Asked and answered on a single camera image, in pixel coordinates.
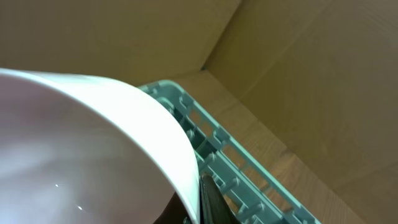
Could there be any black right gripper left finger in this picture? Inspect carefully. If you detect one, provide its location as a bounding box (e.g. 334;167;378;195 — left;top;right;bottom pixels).
153;192;188;224

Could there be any grey plastic dish rack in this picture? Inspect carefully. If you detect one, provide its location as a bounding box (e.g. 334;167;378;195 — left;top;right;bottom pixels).
140;80;319;223

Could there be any pink saucer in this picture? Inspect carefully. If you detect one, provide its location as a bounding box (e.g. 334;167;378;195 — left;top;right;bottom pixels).
1;69;200;223

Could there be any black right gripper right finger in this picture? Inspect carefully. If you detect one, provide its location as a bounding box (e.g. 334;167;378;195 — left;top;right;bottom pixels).
200;174;241;224

